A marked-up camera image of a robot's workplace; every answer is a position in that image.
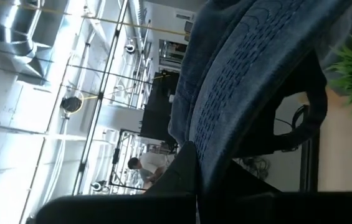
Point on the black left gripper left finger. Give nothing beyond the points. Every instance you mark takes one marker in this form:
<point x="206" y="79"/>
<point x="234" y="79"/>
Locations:
<point x="116" y="210"/>

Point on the long ceiling light rail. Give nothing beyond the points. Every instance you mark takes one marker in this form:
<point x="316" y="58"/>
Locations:
<point x="101" y="93"/>

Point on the person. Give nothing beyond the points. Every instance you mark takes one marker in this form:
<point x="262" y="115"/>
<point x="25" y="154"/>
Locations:
<point x="150" y="161"/>

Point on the silver ventilation duct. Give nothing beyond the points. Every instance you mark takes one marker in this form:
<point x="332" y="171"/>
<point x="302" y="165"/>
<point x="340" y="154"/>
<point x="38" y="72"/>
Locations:
<point x="17" y="37"/>

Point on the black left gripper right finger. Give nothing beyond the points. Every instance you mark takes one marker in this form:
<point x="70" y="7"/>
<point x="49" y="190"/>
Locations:
<point x="288" y="208"/>

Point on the black partition panel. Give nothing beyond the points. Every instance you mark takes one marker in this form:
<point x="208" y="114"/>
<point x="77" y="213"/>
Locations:
<point x="158" y="118"/>

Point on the black metal table frame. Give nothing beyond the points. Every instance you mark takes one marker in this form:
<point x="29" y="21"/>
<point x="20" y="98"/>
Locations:
<point x="309" y="161"/>

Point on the dark blue denim cap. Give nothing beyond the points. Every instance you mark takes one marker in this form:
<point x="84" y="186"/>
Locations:
<point x="225" y="93"/>

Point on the grey cap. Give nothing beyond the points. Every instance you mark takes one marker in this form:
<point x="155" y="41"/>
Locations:
<point x="350" y="21"/>

